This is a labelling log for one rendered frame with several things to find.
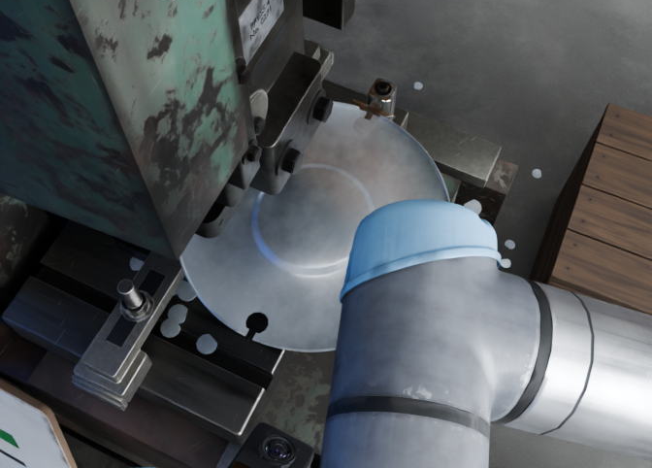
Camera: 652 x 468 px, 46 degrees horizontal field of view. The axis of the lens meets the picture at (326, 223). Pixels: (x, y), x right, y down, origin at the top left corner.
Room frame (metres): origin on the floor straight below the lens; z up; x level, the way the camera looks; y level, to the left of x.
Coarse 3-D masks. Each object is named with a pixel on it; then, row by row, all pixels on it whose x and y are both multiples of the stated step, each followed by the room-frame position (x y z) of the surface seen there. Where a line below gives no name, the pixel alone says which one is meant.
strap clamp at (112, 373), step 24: (144, 264) 0.34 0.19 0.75; (168, 264) 0.34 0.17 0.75; (120, 288) 0.29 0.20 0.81; (144, 288) 0.31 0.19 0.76; (168, 288) 0.31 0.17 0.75; (120, 312) 0.28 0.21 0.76; (144, 312) 0.28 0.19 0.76; (96, 336) 0.26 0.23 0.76; (120, 336) 0.26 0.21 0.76; (144, 336) 0.26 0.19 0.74; (96, 360) 0.23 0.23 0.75; (120, 360) 0.23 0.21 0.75; (144, 360) 0.24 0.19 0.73; (96, 384) 0.21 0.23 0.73; (120, 384) 0.21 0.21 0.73; (120, 408) 0.19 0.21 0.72
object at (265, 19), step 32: (256, 0) 0.39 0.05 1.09; (288, 0) 0.44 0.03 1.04; (256, 32) 0.39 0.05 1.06; (288, 32) 0.43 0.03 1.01; (256, 64) 0.39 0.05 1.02; (288, 64) 0.43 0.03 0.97; (320, 64) 0.43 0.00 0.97; (256, 96) 0.36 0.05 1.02; (288, 96) 0.39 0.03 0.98; (320, 96) 0.42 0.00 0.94; (256, 128) 0.34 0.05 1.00; (288, 128) 0.37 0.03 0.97; (288, 160) 0.35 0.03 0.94; (224, 192) 0.33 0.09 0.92
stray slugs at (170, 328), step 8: (472, 200) 0.47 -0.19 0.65; (472, 208) 0.46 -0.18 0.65; (480, 208) 0.46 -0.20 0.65; (136, 264) 0.36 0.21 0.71; (184, 288) 0.33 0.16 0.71; (184, 296) 0.32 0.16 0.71; (192, 296) 0.32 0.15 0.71; (168, 312) 0.30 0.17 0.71; (176, 312) 0.30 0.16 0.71; (184, 312) 0.30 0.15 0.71; (168, 320) 0.29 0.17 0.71; (176, 320) 0.29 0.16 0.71; (160, 328) 0.28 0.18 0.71; (168, 328) 0.28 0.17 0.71; (176, 328) 0.28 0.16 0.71; (168, 336) 0.27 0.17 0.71; (208, 336) 0.27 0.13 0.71; (200, 344) 0.26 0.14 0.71; (208, 344) 0.26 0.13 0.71; (216, 344) 0.26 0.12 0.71; (208, 352) 0.25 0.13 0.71
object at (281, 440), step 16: (256, 432) 0.11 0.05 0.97; (272, 432) 0.11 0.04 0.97; (256, 448) 0.10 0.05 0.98; (272, 448) 0.10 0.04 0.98; (288, 448) 0.10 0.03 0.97; (304, 448) 0.10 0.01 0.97; (240, 464) 0.09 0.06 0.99; (256, 464) 0.09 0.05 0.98; (272, 464) 0.09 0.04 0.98; (288, 464) 0.09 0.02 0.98; (304, 464) 0.09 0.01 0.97
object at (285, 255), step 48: (336, 144) 0.47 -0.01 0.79; (384, 144) 0.47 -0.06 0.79; (288, 192) 0.40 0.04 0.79; (336, 192) 0.40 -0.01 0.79; (384, 192) 0.41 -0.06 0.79; (432, 192) 0.41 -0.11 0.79; (192, 240) 0.35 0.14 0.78; (240, 240) 0.35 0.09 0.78; (288, 240) 0.35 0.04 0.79; (336, 240) 0.35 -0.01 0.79; (192, 288) 0.30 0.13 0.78; (240, 288) 0.30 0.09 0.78; (288, 288) 0.30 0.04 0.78; (336, 288) 0.30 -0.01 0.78; (288, 336) 0.25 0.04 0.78; (336, 336) 0.25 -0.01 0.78
